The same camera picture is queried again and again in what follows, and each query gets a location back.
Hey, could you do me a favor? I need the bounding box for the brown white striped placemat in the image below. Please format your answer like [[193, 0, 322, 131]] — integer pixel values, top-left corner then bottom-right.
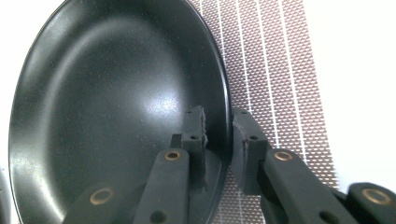
[[190, 0, 339, 224]]

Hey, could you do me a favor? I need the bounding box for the black round plate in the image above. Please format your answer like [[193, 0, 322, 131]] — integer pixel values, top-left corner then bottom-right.
[[8, 0, 233, 224]]

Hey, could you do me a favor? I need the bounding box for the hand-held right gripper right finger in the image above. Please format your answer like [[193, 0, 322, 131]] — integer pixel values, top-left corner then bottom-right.
[[231, 107, 273, 196]]

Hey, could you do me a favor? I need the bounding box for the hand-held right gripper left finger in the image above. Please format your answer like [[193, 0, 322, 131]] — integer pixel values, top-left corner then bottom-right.
[[170, 105, 209, 189]]

